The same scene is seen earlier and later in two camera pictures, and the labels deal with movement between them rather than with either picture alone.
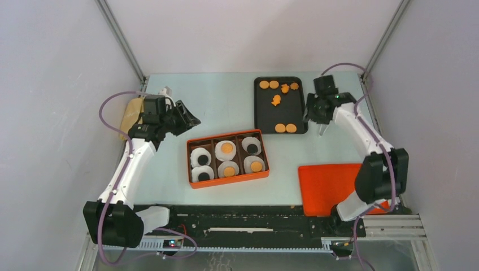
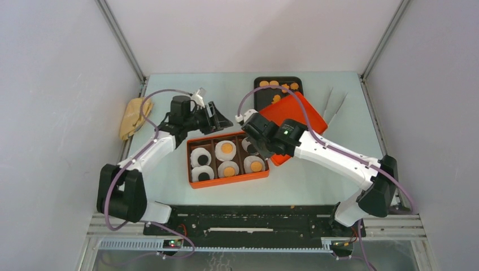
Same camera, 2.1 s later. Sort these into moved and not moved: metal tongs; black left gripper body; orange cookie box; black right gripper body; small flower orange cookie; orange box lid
Moved: black left gripper body; metal tongs; orange box lid; black right gripper body
Not moved: small flower orange cookie; orange cookie box
